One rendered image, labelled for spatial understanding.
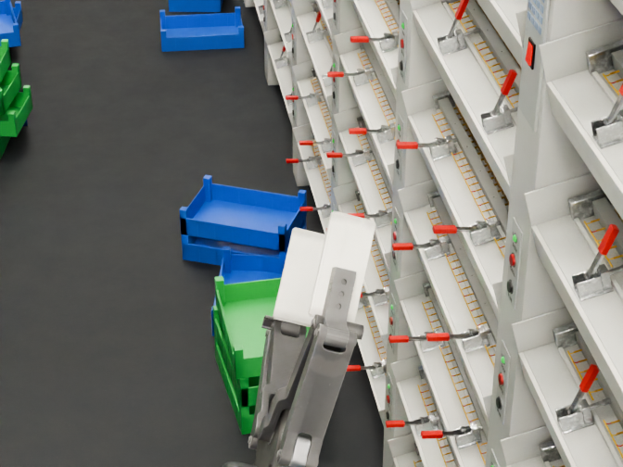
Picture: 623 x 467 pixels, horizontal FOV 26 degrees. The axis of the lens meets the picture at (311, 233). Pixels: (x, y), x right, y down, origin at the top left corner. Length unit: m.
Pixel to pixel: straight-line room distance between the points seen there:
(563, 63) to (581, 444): 0.46
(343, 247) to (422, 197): 1.63
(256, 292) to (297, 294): 2.28
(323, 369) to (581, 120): 0.75
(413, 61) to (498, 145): 0.51
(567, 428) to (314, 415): 0.88
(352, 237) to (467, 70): 1.24
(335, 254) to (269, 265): 2.79
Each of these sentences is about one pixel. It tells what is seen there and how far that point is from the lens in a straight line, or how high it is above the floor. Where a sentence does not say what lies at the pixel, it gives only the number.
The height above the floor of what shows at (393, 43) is 0.97.
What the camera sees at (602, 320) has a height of 1.16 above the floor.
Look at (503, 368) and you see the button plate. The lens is 1.91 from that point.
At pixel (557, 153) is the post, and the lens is 1.68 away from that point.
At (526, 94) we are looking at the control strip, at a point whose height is 1.31.
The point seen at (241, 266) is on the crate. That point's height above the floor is 0.02.
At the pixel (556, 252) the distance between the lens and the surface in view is 1.67.
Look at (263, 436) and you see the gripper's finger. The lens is 0.92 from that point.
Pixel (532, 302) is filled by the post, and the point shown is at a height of 1.03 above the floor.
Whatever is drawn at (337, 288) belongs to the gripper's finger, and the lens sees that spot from 0.86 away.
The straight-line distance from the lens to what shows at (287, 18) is 4.30.
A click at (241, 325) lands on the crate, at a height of 0.16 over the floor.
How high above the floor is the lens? 2.05
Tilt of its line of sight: 32 degrees down
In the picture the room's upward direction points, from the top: straight up
